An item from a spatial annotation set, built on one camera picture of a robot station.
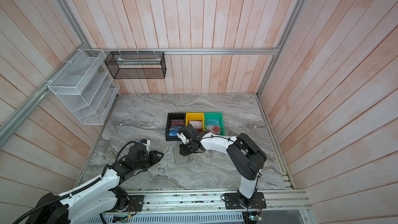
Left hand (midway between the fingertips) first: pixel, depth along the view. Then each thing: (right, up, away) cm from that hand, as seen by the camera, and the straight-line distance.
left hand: (162, 158), depth 84 cm
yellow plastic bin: (+18, +22, +17) cm, 33 cm away
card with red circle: (+31, +14, +14) cm, 37 cm away
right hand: (+10, +2, +5) cm, 12 cm away
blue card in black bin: (+4, +12, +13) cm, 18 cm away
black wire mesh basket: (-22, +58, +21) cm, 65 cm away
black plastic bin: (+4, +22, +18) cm, 29 cm away
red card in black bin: (+6, +18, +17) cm, 26 cm away
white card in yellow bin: (+20, +17, +17) cm, 31 cm away
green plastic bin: (+31, +18, +18) cm, 40 cm away
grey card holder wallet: (+9, -1, +3) cm, 9 cm away
